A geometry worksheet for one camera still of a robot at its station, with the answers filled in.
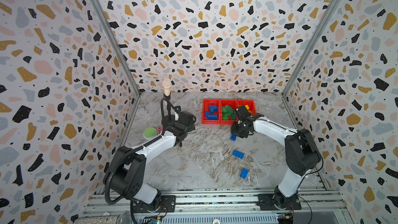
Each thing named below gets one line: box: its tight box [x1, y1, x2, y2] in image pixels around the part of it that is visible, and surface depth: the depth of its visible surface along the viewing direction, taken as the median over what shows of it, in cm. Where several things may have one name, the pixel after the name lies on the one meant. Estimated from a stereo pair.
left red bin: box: [202, 99, 221, 125], surface depth 108 cm
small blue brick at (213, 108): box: [208, 104, 218, 112], surface depth 112 cm
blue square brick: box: [239, 167, 250, 179], surface depth 83 cm
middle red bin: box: [220, 99, 238, 125], surface depth 108 cm
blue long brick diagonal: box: [232, 149, 246, 160], surface depth 91 cm
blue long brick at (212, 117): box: [207, 115, 218, 120], surface depth 108 cm
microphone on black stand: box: [162, 77, 172, 122], surface depth 85 cm
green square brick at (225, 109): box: [222, 105, 230, 115], surface depth 105 cm
